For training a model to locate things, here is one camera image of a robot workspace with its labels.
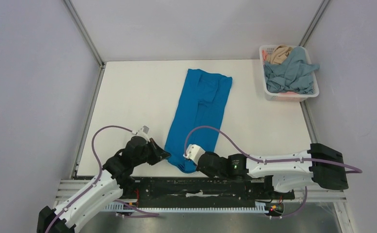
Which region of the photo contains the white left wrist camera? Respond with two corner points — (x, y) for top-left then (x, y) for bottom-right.
(131, 125), (149, 142)

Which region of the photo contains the grey-blue t-shirt in basket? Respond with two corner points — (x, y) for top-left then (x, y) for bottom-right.
(264, 47), (320, 95)

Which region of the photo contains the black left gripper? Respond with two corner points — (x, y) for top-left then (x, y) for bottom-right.
(133, 137), (171, 166)

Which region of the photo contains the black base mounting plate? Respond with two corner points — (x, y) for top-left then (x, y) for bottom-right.
(121, 177), (295, 208)

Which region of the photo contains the white slotted cable duct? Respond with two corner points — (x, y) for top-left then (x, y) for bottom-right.
(102, 202), (269, 214)

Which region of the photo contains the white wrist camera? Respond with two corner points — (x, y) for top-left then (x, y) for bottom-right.
(131, 125), (149, 142)
(183, 144), (205, 164)

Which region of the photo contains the blue t-shirt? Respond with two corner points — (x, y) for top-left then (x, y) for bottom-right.
(165, 69), (233, 173)

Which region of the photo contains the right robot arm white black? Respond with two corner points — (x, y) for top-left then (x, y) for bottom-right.
(184, 143), (349, 198)

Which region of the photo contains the aluminium frame rail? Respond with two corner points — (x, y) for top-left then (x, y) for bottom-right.
(54, 180), (347, 202)

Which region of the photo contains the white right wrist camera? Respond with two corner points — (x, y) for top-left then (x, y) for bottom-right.
(183, 144), (205, 164)

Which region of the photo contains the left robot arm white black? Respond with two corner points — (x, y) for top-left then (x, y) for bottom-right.
(36, 136), (171, 233)

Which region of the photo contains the beige t-shirt in basket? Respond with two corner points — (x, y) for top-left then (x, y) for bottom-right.
(265, 45), (294, 65)

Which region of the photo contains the white plastic laundry basket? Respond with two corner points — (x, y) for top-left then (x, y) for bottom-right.
(259, 45), (320, 102)

